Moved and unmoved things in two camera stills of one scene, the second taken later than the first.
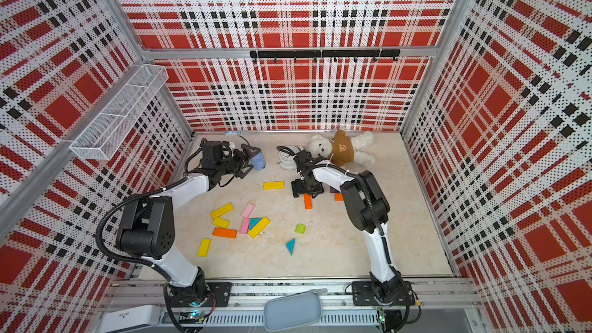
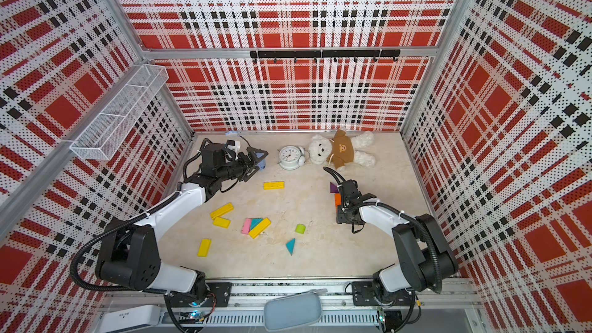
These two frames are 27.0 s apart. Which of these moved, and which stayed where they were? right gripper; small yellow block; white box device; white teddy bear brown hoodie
Moved: right gripper
Stayed: small yellow block; white box device; white teddy bear brown hoodie
